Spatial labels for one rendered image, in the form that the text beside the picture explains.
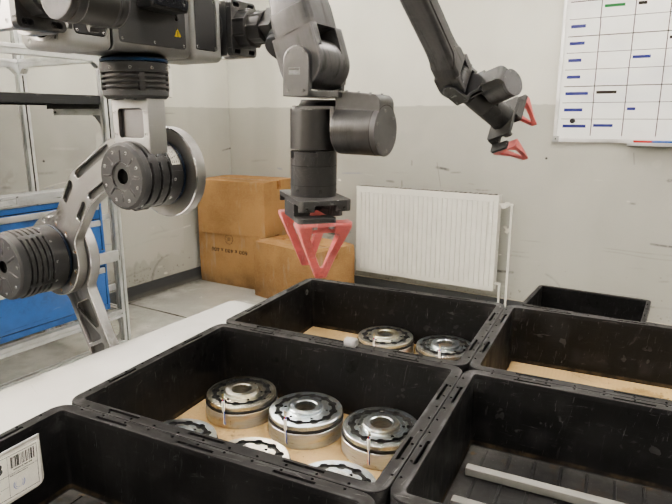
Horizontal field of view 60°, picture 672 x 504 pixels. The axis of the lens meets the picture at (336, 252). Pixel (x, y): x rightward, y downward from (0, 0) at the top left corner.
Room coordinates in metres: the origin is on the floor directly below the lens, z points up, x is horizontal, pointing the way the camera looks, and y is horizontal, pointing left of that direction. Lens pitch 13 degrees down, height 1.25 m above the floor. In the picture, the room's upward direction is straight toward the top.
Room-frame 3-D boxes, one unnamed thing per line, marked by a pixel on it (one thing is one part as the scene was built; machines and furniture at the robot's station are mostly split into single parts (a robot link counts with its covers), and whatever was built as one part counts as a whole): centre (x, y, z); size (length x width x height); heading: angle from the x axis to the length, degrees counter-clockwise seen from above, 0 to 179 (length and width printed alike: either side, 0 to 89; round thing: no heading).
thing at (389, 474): (0.67, 0.07, 0.92); 0.40 x 0.30 x 0.02; 64
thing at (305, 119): (0.72, 0.02, 1.24); 0.07 x 0.06 x 0.07; 58
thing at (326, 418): (0.73, 0.04, 0.86); 0.10 x 0.10 x 0.01
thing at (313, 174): (0.72, 0.03, 1.18); 0.10 x 0.07 x 0.07; 19
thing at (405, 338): (1.01, -0.09, 0.86); 0.10 x 0.10 x 0.01
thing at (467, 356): (0.94, -0.06, 0.92); 0.40 x 0.30 x 0.02; 64
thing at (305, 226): (0.70, 0.02, 1.11); 0.07 x 0.07 x 0.09; 19
